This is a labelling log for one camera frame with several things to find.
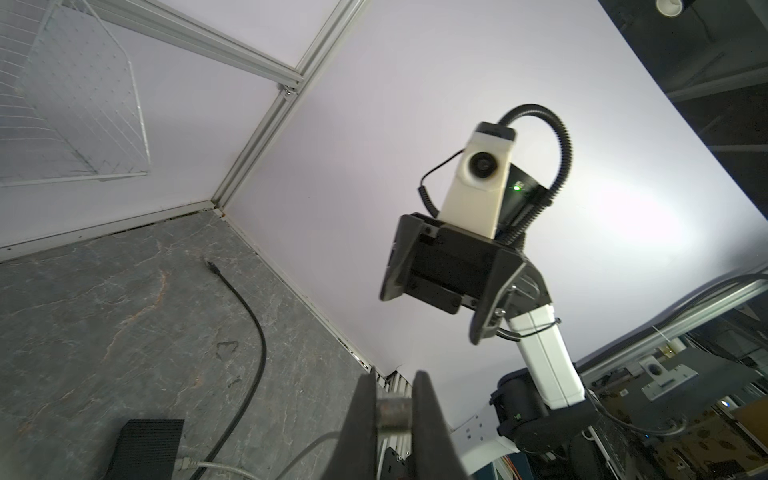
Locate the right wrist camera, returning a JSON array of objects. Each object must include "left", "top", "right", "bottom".
[{"left": 437, "top": 122, "right": 516, "bottom": 238}]

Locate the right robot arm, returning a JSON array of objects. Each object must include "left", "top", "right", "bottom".
[{"left": 380, "top": 104, "right": 596, "bottom": 479}]

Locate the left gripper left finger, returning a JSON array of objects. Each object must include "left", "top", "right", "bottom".
[{"left": 321, "top": 372, "right": 378, "bottom": 480}]

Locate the small black network switch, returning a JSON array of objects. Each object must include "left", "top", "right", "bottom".
[{"left": 104, "top": 419, "right": 184, "bottom": 480}]

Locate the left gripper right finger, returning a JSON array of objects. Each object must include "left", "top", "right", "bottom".
[{"left": 410, "top": 371, "right": 468, "bottom": 480}]

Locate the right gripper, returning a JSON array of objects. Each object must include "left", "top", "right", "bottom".
[{"left": 379, "top": 214, "right": 527, "bottom": 345}]

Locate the long white wire basket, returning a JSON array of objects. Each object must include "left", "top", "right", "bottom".
[{"left": 1, "top": 0, "right": 151, "bottom": 187}]

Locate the black ethernet cable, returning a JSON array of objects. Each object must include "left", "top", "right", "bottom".
[{"left": 188, "top": 259, "right": 269, "bottom": 480}]

